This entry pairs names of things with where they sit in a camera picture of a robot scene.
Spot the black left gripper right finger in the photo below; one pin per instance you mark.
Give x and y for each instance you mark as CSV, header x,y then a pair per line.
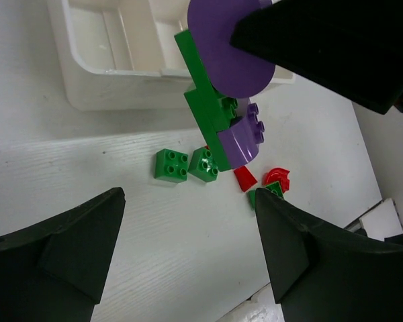
x,y
321,272

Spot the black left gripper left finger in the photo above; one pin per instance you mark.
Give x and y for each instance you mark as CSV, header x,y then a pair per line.
x,y
56,270

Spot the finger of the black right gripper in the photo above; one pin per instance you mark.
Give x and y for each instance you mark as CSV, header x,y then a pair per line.
x,y
354,48

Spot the small purple curved lego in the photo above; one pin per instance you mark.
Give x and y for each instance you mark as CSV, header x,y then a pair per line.
x,y
242,139

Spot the long green lego plate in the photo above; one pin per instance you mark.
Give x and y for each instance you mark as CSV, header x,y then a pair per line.
x,y
202,100

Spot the large purple arch lego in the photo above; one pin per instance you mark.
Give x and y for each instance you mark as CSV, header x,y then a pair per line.
x,y
231,71

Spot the red curved lego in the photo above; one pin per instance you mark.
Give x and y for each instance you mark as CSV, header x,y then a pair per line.
x,y
279,175

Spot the red slope lego upper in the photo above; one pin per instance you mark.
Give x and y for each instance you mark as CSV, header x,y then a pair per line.
x,y
245,178

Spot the green square lego left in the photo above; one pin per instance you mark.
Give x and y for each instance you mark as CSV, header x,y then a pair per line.
x,y
171,166

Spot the green square lego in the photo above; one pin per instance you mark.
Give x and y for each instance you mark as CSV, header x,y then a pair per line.
x,y
171,166
203,166

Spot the green square lego right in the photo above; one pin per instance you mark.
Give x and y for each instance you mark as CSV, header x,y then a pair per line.
x,y
203,166

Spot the white divided plastic container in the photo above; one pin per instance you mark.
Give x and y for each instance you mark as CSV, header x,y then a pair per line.
x,y
119,55

